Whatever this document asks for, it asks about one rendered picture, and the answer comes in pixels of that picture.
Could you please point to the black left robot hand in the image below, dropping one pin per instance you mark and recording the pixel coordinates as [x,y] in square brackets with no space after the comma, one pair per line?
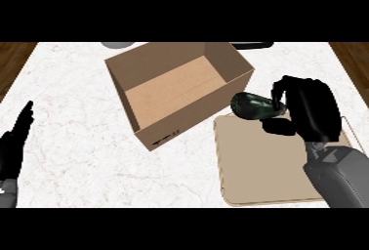
[17,136]

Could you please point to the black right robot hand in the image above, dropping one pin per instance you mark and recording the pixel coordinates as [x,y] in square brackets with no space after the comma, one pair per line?
[315,107]

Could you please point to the dark green eggplant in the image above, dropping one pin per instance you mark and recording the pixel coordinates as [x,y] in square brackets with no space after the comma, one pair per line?
[253,105]

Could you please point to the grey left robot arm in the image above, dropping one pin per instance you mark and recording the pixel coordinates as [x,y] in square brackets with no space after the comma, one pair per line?
[8,193]

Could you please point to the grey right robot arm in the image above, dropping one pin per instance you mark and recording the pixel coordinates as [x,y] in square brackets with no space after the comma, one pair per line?
[339,177]

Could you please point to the beige tray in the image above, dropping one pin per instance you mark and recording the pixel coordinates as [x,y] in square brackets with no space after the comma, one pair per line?
[262,162]

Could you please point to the open cardboard box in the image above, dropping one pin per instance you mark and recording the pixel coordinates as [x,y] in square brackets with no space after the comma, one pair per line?
[178,91]

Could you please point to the black flat object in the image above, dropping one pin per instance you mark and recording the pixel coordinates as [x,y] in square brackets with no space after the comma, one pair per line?
[252,45]

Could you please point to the grey round object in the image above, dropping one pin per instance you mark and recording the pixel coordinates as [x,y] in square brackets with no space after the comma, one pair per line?
[118,44]

